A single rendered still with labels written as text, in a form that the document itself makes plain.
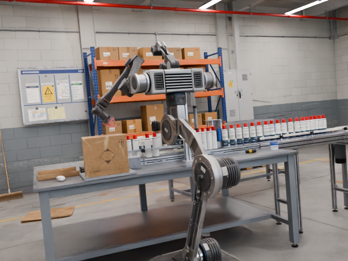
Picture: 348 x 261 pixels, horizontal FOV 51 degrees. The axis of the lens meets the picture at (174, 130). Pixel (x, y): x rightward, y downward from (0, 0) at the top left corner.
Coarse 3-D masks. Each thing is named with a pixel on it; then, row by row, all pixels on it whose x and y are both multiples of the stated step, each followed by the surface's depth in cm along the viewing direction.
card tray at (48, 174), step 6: (60, 168) 296; (66, 168) 297; (72, 168) 299; (42, 174) 291; (48, 174) 269; (54, 174) 270; (60, 174) 271; (66, 174) 273; (72, 174) 274; (78, 174) 276; (42, 180) 267
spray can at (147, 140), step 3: (147, 135) 307; (147, 138) 306; (144, 141) 307; (147, 141) 306; (150, 141) 308; (147, 144) 306; (150, 144) 307; (147, 147) 306; (150, 147) 307; (147, 150) 306; (150, 150) 307; (147, 153) 307; (150, 153) 307; (147, 156) 307; (150, 156) 307
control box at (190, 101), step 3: (186, 93) 303; (189, 93) 302; (192, 93) 309; (186, 96) 303; (189, 96) 302; (192, 96) 308; (186, 99) 303; (189, 99) 303; (192, 99) 307; (186, 102) 303; (189, 102) 303; (192, 102) 306; (189, 105) 303; (192, 105) 305
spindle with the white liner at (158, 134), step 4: (152, 124) 338; (156, 124) 337; (152, 128) 338; (156, 128) 337; (156, 132) 338; (152, 136) 339; (156, 136) 337; (160, 136) 338; (160, 140) 338; (160, 144) 338
